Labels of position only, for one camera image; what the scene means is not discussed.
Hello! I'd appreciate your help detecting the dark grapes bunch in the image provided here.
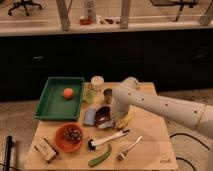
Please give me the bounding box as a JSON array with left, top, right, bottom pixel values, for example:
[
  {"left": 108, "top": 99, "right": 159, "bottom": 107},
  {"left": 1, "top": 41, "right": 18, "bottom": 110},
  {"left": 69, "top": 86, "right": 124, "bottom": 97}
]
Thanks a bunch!
[{"left": 63, "top": 128, "right": 82, "bottom": 143}]

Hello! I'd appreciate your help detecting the black stand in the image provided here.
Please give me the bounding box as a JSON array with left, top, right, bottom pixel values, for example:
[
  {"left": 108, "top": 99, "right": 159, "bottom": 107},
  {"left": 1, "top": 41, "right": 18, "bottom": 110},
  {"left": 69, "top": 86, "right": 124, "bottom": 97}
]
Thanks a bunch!
[{"left": 3, "top": 136, "right": 14, "bottom": 171}]

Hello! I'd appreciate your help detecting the green cucumber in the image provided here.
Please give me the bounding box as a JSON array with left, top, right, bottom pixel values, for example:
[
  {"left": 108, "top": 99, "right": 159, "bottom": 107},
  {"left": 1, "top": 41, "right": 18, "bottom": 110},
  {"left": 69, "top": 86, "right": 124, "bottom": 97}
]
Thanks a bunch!
[{"left": 88, "top": 144, "right": 112, "bottom": 167}]

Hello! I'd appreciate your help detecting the white numbered sign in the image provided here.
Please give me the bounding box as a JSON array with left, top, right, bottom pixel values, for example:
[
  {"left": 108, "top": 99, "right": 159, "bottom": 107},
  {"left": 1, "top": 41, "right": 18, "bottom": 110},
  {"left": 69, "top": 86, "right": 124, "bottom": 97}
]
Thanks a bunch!
[{"left": 84, "top": 0, "right": 97, "bottom": 23}]

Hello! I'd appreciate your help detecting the black desk frame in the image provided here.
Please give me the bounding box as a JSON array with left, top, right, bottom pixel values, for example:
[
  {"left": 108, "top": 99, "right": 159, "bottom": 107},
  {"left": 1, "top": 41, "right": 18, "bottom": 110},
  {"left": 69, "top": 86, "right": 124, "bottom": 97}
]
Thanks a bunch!
[{"left": 150, "top": 0, "right": 198, "bottom": 22}]

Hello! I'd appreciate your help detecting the red small object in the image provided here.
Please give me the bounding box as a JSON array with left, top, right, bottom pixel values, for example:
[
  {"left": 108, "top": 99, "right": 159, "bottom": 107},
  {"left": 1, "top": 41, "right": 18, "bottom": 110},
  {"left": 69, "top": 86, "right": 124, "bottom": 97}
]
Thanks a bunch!
[{"left": 79, "top": 18, "right": 92, "bottom": 25}]

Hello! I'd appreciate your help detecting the black office chair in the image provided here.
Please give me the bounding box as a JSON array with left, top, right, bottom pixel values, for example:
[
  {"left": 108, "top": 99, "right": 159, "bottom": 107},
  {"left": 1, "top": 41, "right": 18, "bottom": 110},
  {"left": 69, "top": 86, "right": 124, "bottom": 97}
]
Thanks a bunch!
[{"left": 8, "top": 0, "right": 43, "bottom": 16}]

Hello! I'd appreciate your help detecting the black cable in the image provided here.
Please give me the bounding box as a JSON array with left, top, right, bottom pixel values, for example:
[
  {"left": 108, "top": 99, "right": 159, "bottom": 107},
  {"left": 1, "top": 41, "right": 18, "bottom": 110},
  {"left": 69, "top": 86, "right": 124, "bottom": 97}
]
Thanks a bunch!
[{"left": 169, "top": 132, "right": 213, "bottom": 163}]

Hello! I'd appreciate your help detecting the silver fork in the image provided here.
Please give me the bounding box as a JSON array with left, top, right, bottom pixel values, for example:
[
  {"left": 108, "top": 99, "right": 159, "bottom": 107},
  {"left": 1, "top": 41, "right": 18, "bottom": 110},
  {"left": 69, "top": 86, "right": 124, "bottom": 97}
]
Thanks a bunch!
[{"left": 117, "top": 136, "right": 142, "bottom": 161}]

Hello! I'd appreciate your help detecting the metal cup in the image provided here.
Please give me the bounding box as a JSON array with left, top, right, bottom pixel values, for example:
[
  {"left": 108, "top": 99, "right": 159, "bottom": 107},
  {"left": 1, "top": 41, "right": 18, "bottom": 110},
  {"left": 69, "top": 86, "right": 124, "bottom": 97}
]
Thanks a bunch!
[{"left": 103, "top": 88, "right": 113, "bottom": 104}]

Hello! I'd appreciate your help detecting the yellow banana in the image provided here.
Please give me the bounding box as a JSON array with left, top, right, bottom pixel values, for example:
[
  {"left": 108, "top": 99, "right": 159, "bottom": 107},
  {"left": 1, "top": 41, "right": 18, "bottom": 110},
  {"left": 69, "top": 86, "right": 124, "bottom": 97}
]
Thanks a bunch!
[{"left": 115, "top": 113, "right": 134, "bottom": 130}]

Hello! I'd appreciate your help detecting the orange fruit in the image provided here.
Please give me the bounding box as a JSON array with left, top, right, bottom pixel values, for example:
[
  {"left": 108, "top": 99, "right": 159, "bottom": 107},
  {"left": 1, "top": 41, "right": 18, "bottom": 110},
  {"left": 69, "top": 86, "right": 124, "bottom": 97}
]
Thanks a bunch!
[{"left": 63, "top": 88, "right": 74, "bottom": 99}]

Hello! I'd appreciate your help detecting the white handled brush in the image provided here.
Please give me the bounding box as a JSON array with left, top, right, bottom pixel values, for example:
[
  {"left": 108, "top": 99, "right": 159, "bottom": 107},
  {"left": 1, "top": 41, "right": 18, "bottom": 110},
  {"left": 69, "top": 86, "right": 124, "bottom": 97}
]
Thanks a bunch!
[{"left": 88, "top": 130, "right": 129, "bottom": 150}]

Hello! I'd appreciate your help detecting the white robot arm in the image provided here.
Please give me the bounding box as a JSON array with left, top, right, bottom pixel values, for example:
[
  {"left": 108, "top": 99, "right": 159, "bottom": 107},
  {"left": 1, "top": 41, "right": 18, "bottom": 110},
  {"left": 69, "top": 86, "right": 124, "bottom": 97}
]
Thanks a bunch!
[{"left": 111, "top": 77, "right": 213, "bottom": 140}]

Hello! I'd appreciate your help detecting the grey blue towel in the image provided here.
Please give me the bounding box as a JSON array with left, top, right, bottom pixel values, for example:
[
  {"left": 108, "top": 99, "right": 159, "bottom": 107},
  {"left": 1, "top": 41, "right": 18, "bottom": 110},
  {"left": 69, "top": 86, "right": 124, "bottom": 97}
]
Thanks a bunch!
[{"left": 82, "top": 107, "right": 116, "bottom": 130}]

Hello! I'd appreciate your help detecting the orange bowl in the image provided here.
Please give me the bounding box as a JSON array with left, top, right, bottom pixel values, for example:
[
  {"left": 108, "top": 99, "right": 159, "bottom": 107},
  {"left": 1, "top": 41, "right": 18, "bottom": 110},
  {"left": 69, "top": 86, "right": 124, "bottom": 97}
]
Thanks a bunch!
[{"left": 54, "top": 123, "right": 83, "bottom": 153}]

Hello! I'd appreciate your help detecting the green translucent cup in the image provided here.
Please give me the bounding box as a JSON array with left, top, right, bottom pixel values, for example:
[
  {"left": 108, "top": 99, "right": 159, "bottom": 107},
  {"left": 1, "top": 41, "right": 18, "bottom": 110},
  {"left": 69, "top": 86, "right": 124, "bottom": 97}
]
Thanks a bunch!
[{"left": 83, "top": 90, "right": 94, "bottom": 104}]

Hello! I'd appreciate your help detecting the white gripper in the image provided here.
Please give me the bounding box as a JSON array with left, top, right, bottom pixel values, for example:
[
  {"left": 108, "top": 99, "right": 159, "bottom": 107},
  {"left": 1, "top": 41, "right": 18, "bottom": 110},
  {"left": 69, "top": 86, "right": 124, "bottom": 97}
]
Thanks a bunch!
[{"left": 111, "top": 101, "right": 129, "bottom": 123}]

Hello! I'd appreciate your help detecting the small cardboard box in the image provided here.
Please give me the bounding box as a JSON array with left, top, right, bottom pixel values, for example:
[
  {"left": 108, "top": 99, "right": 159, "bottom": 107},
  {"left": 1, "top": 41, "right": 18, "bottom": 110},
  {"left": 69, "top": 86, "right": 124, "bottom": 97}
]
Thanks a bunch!
[{"left": 34, "top": 138, "right": 59, "bottom": 163}]

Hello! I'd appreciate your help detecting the green plastic tray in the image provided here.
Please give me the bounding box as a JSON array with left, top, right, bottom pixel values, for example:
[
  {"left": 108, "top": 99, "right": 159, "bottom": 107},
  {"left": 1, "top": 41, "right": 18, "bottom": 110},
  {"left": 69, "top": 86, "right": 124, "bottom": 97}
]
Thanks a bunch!
[{"left": 34, "top": 77, "right": 84, "bottom": 121}]

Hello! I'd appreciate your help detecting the dark purple bowl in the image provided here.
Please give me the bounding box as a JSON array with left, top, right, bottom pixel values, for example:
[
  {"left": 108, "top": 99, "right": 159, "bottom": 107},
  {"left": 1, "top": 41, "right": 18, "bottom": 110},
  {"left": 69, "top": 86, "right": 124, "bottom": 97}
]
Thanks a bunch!
[{"left": 94, "top": 106, "right": 111, "bottom": 126}]

